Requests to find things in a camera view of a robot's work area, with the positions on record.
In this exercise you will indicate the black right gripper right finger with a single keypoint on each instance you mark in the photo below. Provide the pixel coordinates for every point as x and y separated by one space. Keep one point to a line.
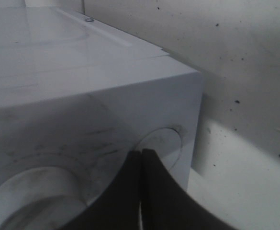
165 205

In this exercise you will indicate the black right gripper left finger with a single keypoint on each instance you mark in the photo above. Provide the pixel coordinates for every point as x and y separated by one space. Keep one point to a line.
117 208

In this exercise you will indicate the round white door button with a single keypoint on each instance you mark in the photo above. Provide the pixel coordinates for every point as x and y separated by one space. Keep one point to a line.
166 142

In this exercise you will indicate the lower white timer knob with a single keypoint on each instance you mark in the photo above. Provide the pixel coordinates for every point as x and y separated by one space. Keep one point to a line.
42 197

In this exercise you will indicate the white microwave oven body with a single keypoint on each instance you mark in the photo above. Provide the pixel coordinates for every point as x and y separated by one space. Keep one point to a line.
73 88

